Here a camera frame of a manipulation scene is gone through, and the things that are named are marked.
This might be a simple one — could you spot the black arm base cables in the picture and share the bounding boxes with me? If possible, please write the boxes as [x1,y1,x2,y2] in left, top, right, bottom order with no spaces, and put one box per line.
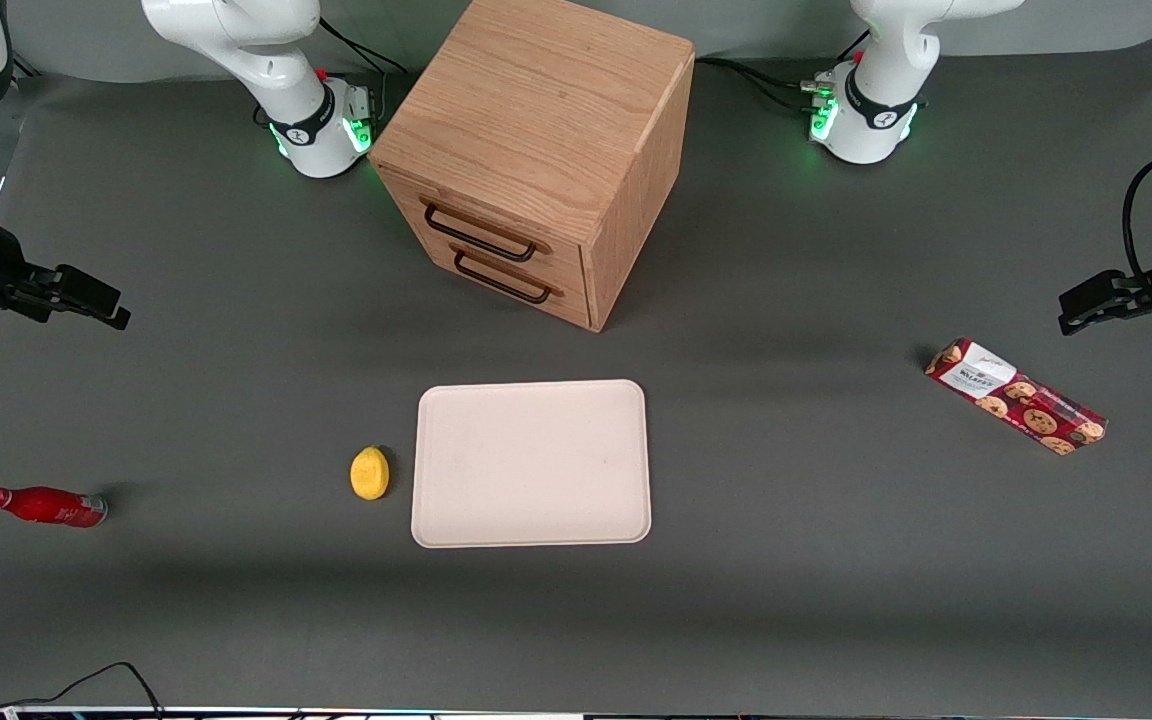
[694,30,872,115]
[316,14,413,79]

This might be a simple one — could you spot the red cookie box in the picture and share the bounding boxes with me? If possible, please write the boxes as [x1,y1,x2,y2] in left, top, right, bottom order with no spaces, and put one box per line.
[924,337,1109,457]

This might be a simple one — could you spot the thin black floor cable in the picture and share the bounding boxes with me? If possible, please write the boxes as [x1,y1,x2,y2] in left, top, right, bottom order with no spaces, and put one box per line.
[0,661,167,720]

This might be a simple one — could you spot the wooden drawer with black handle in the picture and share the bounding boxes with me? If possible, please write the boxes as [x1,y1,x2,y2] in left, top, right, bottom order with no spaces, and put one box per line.
[426,235,593,332]
[381,170,592,293]

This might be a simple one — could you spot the beige rectangular tray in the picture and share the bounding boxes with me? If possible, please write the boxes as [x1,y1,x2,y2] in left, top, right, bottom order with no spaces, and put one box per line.
[411,379,653,550]

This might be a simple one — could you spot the black left arm base cables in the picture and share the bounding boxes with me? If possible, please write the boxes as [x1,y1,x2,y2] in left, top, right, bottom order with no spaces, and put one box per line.
[694,30,872,115]

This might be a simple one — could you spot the black right arm base cables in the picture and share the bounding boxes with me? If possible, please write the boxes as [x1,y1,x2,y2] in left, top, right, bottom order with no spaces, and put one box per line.
[316,14,413,79]

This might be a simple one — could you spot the red bottle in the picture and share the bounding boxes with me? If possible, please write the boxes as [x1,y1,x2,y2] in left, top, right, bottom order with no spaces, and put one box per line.
[0,486,109,529]

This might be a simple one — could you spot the yellow lemon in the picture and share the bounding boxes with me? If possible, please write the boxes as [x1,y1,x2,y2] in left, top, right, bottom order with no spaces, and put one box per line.
[350,446,391,501]

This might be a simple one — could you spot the wooden drawer cabinet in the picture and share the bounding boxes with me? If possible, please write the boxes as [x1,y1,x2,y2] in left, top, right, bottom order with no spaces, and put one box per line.
[368,0,697,333]

